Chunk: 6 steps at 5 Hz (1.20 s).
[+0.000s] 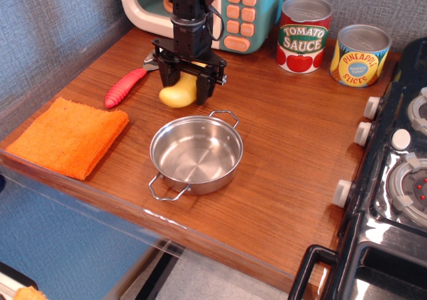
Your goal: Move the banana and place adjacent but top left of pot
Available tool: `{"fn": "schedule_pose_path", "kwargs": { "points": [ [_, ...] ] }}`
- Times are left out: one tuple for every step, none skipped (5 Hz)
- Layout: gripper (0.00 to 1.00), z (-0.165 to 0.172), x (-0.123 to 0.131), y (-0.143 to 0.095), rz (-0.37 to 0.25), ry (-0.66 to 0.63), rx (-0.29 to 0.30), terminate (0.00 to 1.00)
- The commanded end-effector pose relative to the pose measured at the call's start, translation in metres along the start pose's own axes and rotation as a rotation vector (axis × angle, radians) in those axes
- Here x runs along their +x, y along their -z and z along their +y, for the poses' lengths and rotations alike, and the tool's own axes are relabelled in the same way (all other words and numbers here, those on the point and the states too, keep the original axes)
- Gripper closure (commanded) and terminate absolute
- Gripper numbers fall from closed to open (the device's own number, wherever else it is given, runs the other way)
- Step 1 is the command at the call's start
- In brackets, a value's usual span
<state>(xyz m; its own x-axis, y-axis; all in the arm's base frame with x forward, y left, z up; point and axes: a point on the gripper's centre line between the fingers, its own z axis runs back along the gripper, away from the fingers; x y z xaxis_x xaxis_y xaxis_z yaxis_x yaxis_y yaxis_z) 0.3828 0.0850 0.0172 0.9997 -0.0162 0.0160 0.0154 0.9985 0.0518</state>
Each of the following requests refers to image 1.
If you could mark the white stove knob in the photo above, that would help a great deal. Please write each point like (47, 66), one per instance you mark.
(362, 133)
(341, 193)
(371, 107)

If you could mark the red handled metal spoon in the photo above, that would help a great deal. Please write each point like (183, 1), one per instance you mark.
(120, 90)

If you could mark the black toy stove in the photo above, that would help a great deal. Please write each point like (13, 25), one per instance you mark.
(382, 235)

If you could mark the orange folded cloth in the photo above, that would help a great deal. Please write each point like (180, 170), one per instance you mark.
(69, 138)

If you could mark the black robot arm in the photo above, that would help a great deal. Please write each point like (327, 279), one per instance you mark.
(193, 13)

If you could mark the yellow toy banana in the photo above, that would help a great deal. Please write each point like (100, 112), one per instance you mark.
(182, 93)

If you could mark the teal toy microwave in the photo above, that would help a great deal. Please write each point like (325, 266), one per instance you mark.
(244, 24)

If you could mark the tomato sauce can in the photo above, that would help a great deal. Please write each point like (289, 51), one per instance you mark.
(302, 36)

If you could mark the orange object at corner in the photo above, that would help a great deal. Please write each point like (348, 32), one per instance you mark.
(29, 293)

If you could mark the black oven door handle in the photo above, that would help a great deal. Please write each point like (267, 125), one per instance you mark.
(314, 254)

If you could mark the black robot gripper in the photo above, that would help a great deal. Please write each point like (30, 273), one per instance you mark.
(189, 51)

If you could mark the small steel pan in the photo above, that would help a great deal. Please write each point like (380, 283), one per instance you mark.
(195, 155)

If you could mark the pineapple slices can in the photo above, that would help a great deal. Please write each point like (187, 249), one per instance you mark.
(359, 55)

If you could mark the clear acrylic table guard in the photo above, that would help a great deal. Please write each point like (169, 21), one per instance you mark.
(241, 224)

